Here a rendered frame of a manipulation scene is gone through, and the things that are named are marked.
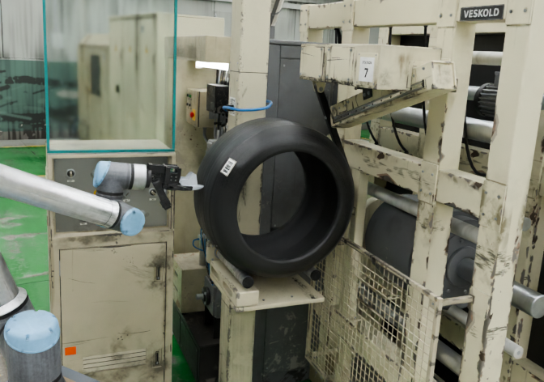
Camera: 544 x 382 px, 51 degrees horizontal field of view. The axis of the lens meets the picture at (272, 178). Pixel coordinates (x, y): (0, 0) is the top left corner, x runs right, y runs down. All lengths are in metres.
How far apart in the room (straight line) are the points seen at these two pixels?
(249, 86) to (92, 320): 1.30
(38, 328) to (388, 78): 1.32
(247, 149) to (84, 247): 1.02
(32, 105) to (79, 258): 8.58
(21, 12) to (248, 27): 9.00
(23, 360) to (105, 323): 1.05
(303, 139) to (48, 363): 1.09
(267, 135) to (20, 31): 9.37
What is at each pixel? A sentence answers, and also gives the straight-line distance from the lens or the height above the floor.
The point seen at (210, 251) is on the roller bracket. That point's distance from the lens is 2.44.
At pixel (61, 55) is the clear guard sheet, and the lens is 2.58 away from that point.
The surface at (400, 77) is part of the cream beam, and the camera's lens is 1.96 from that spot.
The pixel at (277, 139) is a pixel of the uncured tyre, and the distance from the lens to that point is 2.02.
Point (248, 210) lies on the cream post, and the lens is 2.47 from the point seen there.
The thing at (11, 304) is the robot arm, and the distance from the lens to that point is 1.96.
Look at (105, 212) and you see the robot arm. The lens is 1.84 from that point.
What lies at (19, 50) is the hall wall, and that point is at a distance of 11.17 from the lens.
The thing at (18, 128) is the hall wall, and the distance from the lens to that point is 11.19.
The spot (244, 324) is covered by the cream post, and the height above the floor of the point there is 0.53.
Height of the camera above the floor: 1.73
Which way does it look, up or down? 12 degrees down
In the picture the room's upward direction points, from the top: 3 degrees clockwise
